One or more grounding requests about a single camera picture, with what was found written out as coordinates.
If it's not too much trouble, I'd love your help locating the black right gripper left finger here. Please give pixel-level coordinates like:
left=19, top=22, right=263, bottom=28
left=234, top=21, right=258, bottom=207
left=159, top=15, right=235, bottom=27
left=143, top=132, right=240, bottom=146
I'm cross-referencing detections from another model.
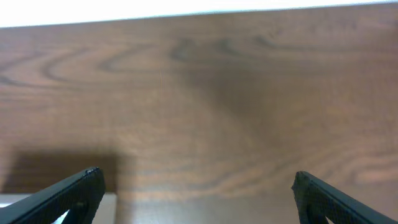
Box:
left=1, top=167, right=105, bottom=224

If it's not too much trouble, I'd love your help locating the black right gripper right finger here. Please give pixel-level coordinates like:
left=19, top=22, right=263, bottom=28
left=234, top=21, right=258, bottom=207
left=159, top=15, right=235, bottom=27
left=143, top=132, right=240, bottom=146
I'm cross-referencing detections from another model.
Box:
left=292, top=171, right=397, bottom=224

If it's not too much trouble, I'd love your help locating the white cardboard box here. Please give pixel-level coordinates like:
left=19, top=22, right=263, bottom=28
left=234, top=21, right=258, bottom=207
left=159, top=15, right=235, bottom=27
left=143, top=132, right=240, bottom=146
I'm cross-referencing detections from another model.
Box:
left=1, top=193, right=117, bottom=224

